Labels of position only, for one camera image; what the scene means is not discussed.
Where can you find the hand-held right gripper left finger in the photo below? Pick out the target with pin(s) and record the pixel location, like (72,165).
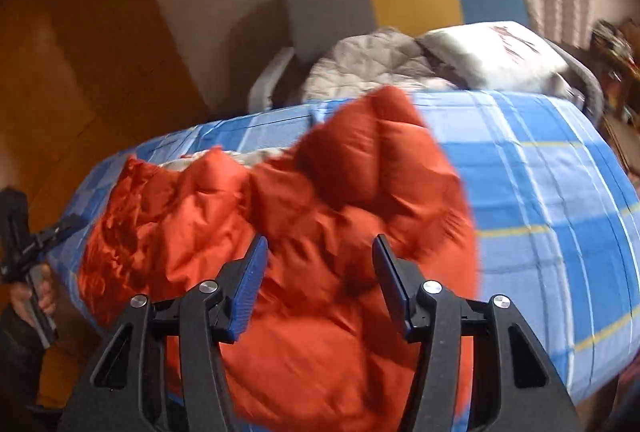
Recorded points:
(245,292)

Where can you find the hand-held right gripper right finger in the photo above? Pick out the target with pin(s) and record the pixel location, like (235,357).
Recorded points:
(392,287)

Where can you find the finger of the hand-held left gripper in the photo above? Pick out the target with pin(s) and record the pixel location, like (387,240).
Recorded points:
(62,229)

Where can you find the orange puffer jacket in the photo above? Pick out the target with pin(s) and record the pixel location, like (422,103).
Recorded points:
(325,192)

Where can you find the person's left forearm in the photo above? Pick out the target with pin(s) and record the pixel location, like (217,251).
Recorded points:
(17,357)

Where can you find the person's left hand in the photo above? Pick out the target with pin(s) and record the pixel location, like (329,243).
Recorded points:
(45,299)

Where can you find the bed with blue plaid sheet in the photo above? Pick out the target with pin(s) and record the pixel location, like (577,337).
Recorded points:
(525,192)

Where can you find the brown wooden wardrobe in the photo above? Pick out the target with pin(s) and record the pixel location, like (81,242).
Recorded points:
(75,61)

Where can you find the grey quilted blanket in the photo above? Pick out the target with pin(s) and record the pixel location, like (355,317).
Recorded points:
(360,61)

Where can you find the white printed pillow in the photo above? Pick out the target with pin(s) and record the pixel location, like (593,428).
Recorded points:
(475,51)

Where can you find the grey yellow blue headboard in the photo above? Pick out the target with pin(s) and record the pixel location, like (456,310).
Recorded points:
(325,11)

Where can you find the grey cushion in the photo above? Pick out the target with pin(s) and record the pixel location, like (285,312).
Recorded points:
(585,76)

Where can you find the cluttered wooden desk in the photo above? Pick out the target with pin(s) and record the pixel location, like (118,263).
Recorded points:
(620,76)

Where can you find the white curved rail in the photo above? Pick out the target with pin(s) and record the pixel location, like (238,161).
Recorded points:
(265,76)

